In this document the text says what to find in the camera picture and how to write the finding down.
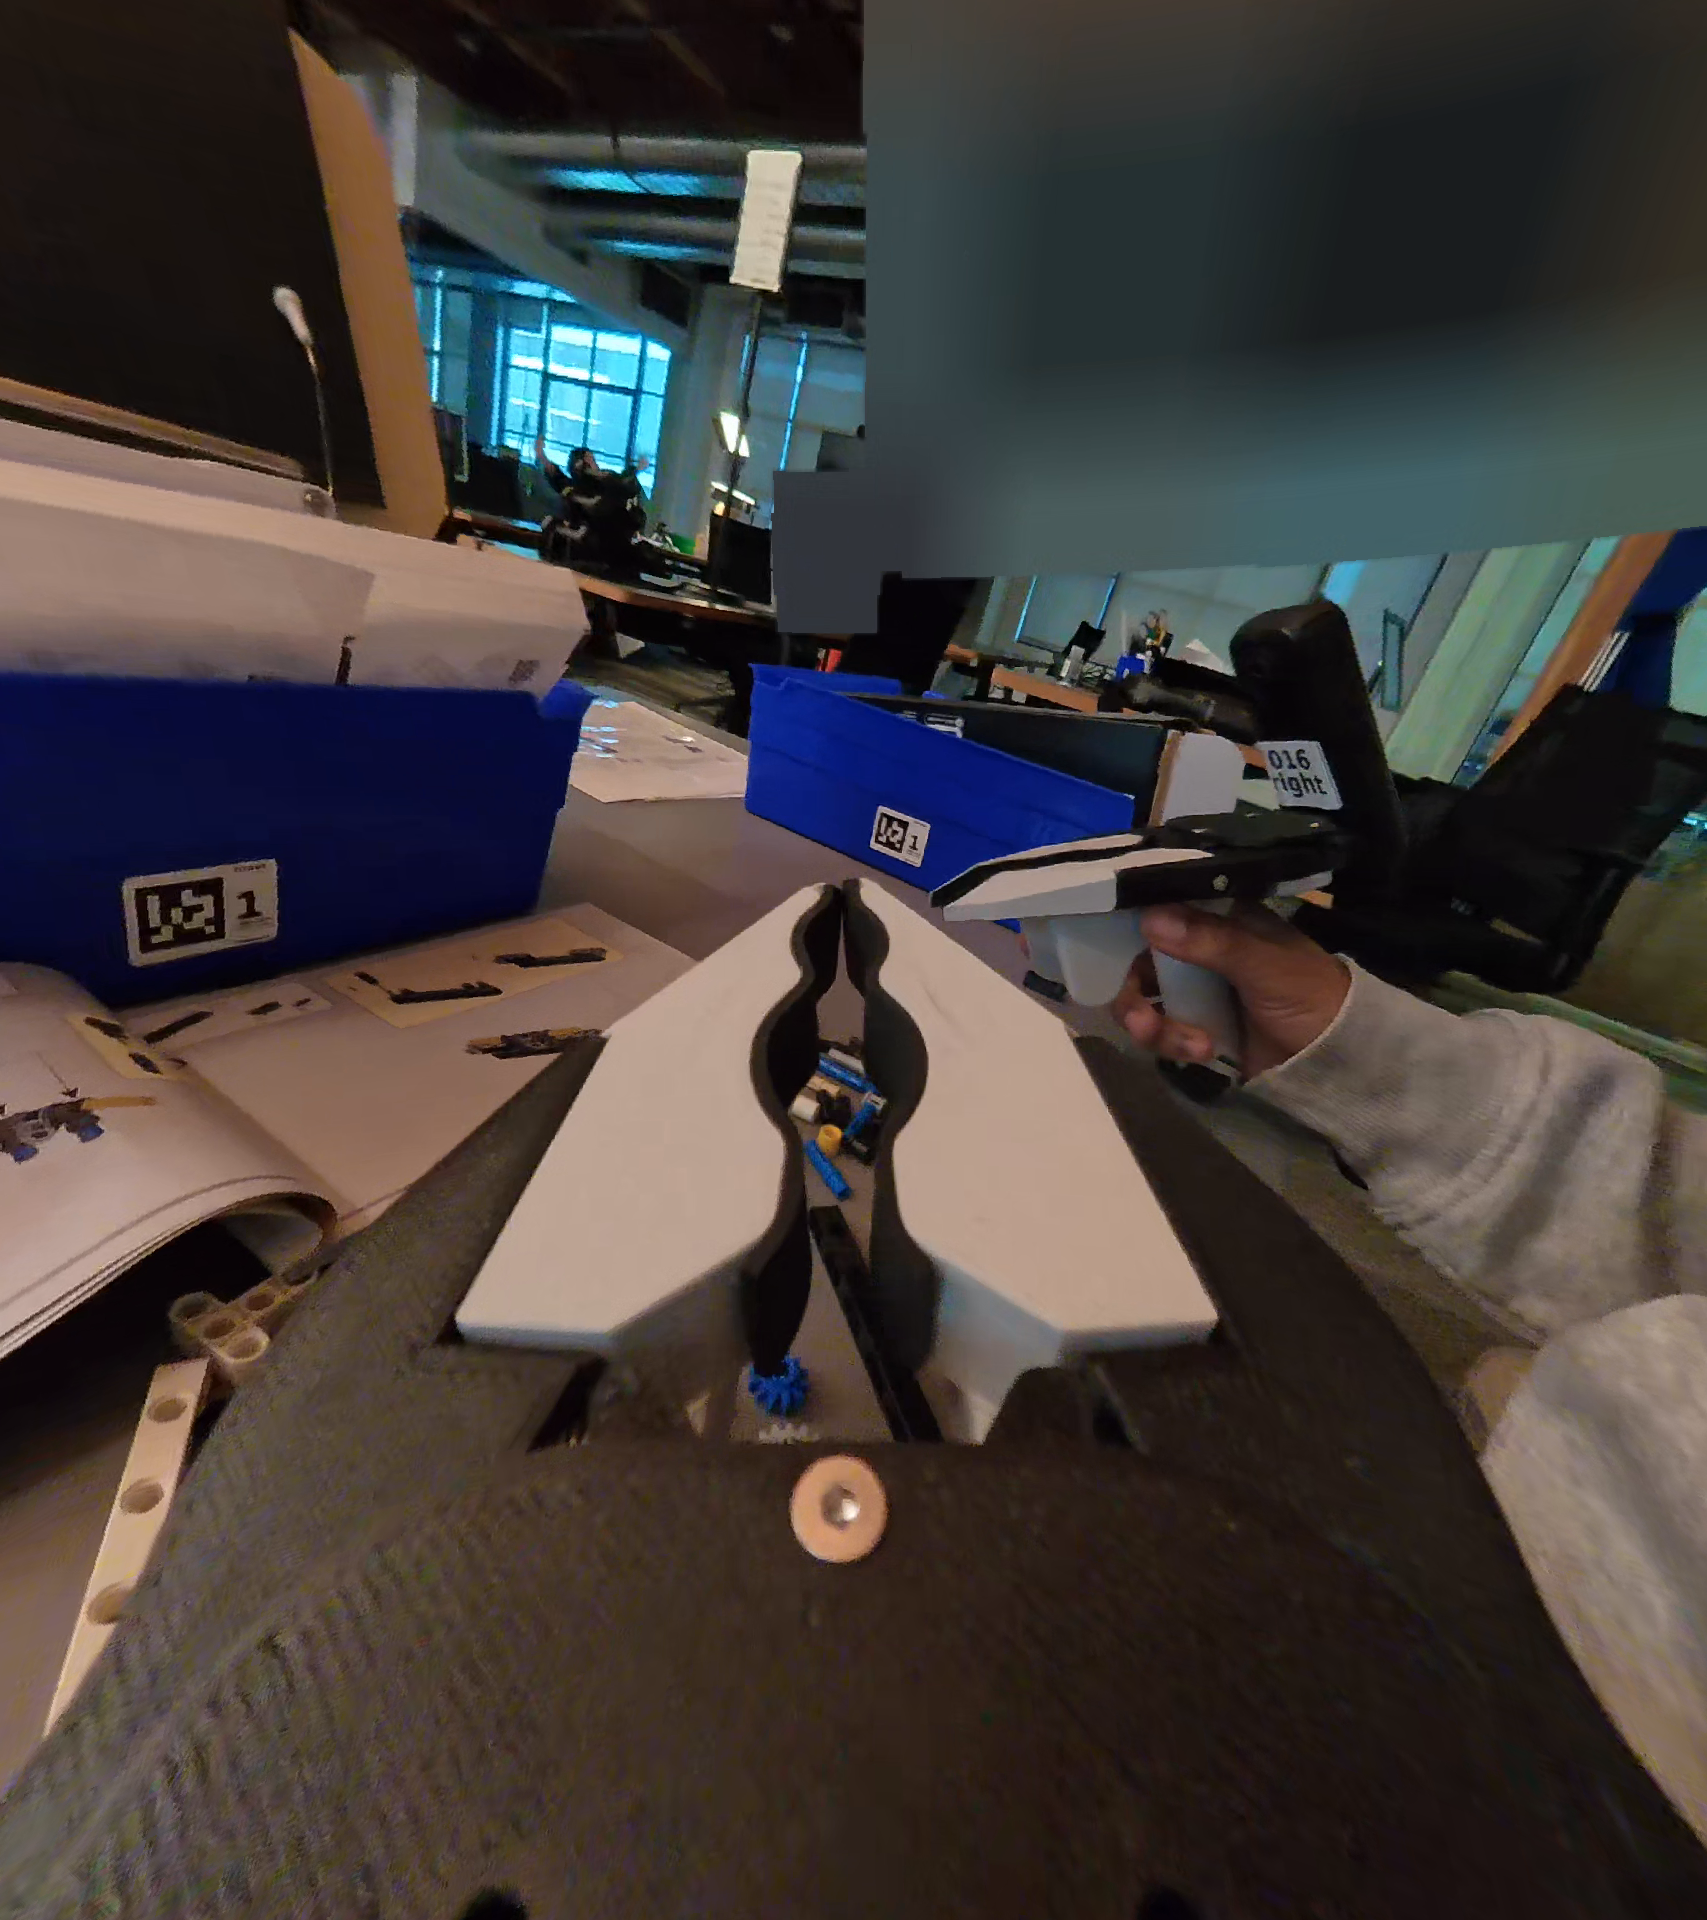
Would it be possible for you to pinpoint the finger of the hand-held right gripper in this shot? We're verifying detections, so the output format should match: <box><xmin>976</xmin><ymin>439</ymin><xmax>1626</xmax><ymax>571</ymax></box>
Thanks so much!
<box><xmin>961</xmin><ymin>831</ymin><xmax>1224</xmax><ymax>890</ymax></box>
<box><xmin>931</xmin><ymin>873</ymin><xmax>1142</xmax><ymax>923</ymax></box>

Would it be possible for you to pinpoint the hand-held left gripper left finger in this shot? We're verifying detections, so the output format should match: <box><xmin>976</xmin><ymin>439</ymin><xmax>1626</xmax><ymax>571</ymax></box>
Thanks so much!
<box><xmin>451</xmin><ymin>882</ymin><xmax>855</xmax><ymax>1382</ymax></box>

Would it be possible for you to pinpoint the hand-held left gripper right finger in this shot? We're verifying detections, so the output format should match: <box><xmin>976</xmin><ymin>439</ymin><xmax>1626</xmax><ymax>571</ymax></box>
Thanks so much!
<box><xmin>845</xmin><ymin>875</ymin><xmax>1224</xmax><ymax>1445</ymax></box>

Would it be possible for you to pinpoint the cluster of small lego pins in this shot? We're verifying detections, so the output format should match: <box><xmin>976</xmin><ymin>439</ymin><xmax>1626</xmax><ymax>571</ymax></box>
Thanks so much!
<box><xmin>787</xmin><ymin>1037</ymin><xmax>895</xmax><ymax>1205</ymax></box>

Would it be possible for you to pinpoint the person's right forearm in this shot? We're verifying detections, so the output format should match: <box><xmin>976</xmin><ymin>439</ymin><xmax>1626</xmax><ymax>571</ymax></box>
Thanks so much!
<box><xmin>1242</xmin><ymin>956</ymin><xmax>1707</xmax><ymax>1352</ymax></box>

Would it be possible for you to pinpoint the open lego instruction booklet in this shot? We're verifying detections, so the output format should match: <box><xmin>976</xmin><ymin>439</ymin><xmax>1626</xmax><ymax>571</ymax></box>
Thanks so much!
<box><xmin>0</xmin><ymin>900</ymin><xmax>693</xmax><ymax>1441</ymax></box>

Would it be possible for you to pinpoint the person's right hand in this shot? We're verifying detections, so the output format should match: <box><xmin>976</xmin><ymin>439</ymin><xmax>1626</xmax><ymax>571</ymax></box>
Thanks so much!
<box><xmin>1110</xmin><ymin>900</ymin><xmax>1358</xmax><ymax>1107</ymax></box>

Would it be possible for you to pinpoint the blue plastic bin with box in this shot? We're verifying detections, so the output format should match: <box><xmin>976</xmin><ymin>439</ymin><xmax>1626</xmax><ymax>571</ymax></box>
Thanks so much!
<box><xmin>741</xmin><ymin>661</ymin><xmax>1246</xmax><ymax>906</ymax></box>

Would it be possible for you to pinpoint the black mesh office chair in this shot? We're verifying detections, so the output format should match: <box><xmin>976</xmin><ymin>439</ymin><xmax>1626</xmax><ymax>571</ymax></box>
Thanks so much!
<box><xmin>1226</xmin><ymin>596</ymin><xmax>1707</xmax><ymax>1037</ymax></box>

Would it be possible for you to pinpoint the white printed paper sheet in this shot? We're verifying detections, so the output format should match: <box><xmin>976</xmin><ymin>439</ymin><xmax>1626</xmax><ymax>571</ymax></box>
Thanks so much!
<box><xmin>565</xmin><ymin>697</ymin><xmax>759</xmax><ymax>808</ymax></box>

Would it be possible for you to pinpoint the blue plastic bin with papers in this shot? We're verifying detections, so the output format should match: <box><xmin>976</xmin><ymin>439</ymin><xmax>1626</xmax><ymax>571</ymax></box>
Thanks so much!
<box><xmin>0</xmin><ymin>666</ymin><xmax>595</xmax><ymax>1009</ymax></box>

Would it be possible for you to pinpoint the wooden table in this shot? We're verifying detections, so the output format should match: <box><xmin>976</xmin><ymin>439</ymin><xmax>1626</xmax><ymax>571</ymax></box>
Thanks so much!
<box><xmin>447</xmin><ymin>509</ymin><xmax>783</xmax><ymax>639</ymax></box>

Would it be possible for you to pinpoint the white perforated technic beam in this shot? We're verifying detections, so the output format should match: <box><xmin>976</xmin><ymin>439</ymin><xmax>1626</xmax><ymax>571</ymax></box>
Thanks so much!
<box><xmin>43</xmin><ymin>1256</ymin><xmax>333</xmax><ymax>1730</ymax></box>

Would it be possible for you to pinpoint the white hanging ceiling panel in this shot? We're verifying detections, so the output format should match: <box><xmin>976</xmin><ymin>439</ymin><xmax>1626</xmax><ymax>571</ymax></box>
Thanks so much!
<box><xmin>727</xmin><ymin>145</ymin><xmax>807</xmax><ymax>296</ymax></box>

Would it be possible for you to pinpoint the person's grey sweatshirt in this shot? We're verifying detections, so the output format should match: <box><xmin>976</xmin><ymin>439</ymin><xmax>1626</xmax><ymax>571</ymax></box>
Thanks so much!
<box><xmin>1458</xmin><ymin>1290</ymin><xmax>1707</xmax><ymax>1920</ymax></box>

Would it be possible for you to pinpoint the stack of white papers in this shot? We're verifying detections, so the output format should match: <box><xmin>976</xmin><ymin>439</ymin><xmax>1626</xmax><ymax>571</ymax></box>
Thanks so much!
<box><xmin>0</xmin><ymin>390</ymin><xmax>595</xmax><ymax>696</ymax></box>

